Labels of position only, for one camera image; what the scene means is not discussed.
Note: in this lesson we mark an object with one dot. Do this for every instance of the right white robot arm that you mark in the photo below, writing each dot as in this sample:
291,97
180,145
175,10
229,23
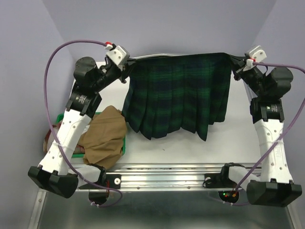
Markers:
268,118

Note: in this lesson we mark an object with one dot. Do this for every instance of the dark green plaid skirt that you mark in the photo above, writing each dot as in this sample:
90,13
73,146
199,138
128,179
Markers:
169,93

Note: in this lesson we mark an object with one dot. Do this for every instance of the tan brown skirt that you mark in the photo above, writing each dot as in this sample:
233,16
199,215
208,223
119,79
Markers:
103,141

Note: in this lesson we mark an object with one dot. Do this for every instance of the green plastic tray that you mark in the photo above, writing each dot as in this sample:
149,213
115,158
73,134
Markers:
81,154

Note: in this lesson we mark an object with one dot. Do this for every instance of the aluminium frame rail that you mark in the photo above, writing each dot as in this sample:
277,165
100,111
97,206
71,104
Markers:
140,178

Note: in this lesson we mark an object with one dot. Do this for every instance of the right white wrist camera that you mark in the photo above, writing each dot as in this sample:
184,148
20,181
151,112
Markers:
256,54

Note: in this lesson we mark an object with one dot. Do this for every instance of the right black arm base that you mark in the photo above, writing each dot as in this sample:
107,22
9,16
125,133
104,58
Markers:
217,180

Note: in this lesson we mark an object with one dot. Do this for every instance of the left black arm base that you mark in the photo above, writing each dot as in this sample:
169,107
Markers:
106,180

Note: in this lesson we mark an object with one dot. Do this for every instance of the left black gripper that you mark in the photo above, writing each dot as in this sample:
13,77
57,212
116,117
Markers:
123,71

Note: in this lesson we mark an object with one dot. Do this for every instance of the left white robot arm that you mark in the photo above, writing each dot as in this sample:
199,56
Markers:
55,172

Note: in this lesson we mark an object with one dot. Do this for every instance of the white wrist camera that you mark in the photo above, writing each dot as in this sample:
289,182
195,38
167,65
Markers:
256,54
117,54

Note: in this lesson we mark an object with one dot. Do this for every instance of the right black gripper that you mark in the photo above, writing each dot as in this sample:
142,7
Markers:
241,72

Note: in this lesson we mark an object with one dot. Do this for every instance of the red white plaid skirt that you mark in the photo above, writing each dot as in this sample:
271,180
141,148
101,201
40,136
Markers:
49,138

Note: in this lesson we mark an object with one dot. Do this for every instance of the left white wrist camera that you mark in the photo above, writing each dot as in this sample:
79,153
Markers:
117,54

